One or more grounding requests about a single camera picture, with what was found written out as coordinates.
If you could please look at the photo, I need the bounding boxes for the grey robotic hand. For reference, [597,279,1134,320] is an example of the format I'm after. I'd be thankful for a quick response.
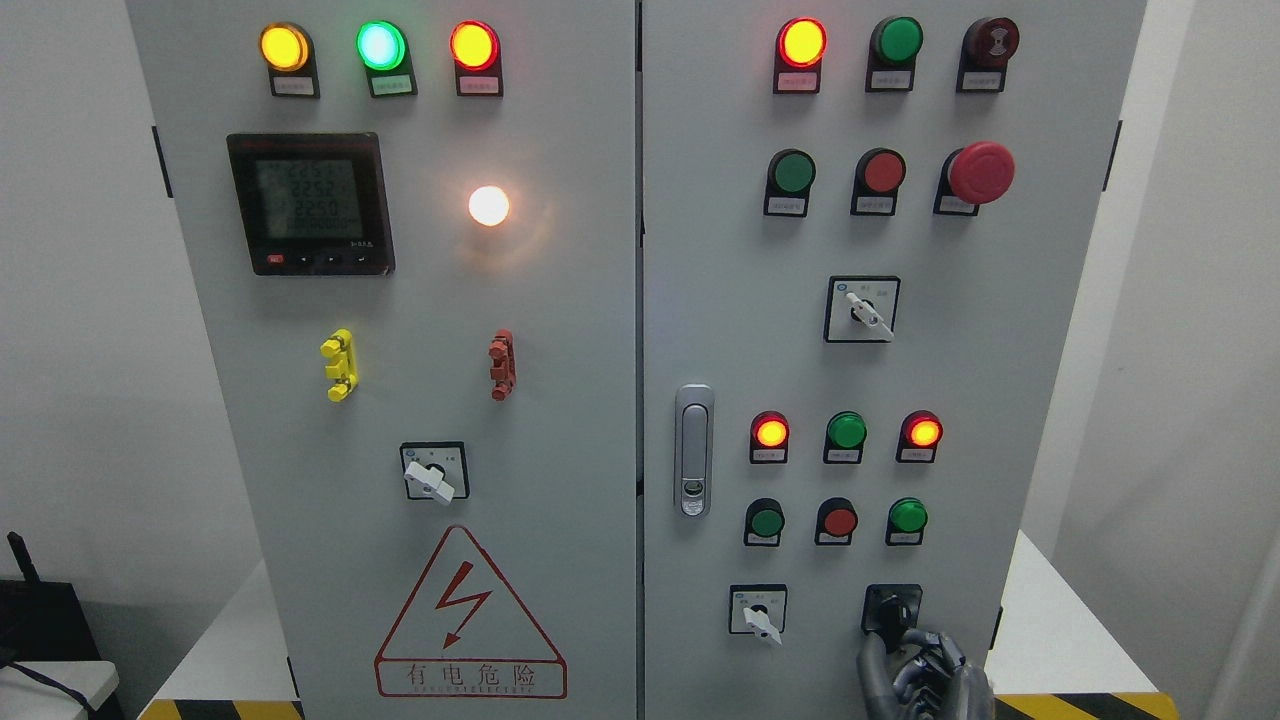
[858,628,996,719]

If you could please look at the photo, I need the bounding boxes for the black rotary knob switch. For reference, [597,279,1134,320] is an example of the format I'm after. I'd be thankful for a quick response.
[861,584,923,644]

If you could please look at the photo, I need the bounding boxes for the green push button lower right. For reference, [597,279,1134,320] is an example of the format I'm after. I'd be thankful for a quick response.
[884,497,929,547]

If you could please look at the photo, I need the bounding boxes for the green push button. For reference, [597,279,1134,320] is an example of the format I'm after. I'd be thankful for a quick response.
[742,497,786,547]
[763,149,817,218]
[884,497,929,547]

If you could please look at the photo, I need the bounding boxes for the red push button lower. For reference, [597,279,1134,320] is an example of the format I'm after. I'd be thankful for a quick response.
[814,497,859,546]

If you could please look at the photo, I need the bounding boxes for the red push button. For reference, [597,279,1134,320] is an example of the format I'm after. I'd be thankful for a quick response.
[850,147,906,217]
[814,497,859,546]

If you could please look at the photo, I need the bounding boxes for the green push button lower left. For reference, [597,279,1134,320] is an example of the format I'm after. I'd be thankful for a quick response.
[742,497,786,547]

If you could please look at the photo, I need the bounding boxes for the red indicator lower right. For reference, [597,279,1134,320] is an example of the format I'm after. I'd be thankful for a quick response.
[896,410,945,462]

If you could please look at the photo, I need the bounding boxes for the green indicator lower middle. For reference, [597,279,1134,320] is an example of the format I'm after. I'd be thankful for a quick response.
[823,410,868,464]

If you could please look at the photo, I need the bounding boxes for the red lit indicator lower left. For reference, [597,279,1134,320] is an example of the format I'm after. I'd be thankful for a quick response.
[749,410,790,464]

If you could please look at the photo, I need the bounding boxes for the red electric hazard warning sticker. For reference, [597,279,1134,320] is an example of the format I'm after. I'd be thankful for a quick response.
[374,525,568,700]

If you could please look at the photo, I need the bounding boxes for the grey electrical control cabinet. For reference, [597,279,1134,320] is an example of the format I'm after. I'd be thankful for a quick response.
[125,1,1147,719]

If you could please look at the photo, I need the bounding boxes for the red push button upper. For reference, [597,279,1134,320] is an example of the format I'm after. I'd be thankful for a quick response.
[850,147,906,217]

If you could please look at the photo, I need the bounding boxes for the red emergency stop button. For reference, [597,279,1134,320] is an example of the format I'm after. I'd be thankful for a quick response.
[933,141,1016,217]

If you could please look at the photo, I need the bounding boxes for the red terminal connector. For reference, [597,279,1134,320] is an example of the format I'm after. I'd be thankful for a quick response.
[486,328,517,402]

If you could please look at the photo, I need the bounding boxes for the green push button upper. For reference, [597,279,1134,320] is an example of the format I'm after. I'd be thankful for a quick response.
[763,149,817,218]

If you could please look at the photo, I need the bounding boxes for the dark red buzzer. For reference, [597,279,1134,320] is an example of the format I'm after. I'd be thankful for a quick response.
[956,17,1020,94]

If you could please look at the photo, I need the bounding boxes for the green indicator top right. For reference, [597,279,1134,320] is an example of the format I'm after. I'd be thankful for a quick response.
[865,15,924,94]

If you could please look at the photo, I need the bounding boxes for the white lit indicator lamp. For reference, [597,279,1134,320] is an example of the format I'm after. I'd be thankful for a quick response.
[467,184,512,228]

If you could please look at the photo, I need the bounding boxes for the red lit indicator top right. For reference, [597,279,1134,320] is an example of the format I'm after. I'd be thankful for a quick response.
[772,17,828,95]

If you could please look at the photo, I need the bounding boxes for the yellow terminal connector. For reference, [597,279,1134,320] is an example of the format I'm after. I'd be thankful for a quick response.
[320,328,358,404]

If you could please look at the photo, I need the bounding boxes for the black digital power meter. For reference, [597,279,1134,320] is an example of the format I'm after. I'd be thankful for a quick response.
[227,132,396,275]

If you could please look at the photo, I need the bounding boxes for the red lit indicator light left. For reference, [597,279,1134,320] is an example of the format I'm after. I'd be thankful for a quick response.
[449,19,504,97]

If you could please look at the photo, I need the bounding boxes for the green lit indicator light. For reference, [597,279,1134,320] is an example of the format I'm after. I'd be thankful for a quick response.
[355,20,417,97]

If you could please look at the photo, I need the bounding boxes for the black device with antenna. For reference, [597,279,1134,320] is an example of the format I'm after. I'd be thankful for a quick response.
[1,532,102,662]

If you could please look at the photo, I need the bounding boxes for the yellow indicator light top left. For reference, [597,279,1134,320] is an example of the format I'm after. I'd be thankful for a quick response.
[259,22,320,99]

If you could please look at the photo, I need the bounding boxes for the white table at left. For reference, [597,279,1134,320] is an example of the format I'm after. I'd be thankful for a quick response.
[1,661,124,719]

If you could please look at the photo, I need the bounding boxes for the lower white selector switch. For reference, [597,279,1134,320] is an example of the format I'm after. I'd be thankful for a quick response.
[728,583,788,647]

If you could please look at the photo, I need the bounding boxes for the white selector switch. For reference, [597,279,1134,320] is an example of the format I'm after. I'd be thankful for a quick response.
[399,441,470,506]
[728,583,788,647]
[823,275,901,343]

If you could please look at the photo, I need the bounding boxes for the silver cabinet door handle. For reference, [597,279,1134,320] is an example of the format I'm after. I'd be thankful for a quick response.
[675,384,716,518]

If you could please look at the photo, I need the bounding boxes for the upper right white selector switch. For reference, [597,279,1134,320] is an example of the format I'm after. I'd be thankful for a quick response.
[823,275,901,343]

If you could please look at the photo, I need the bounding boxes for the left white selector switch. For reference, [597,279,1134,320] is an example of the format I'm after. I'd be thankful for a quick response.
[399,441,470,506]

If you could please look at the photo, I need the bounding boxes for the black cable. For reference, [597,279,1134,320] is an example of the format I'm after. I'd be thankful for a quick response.
[0,644,101,716]

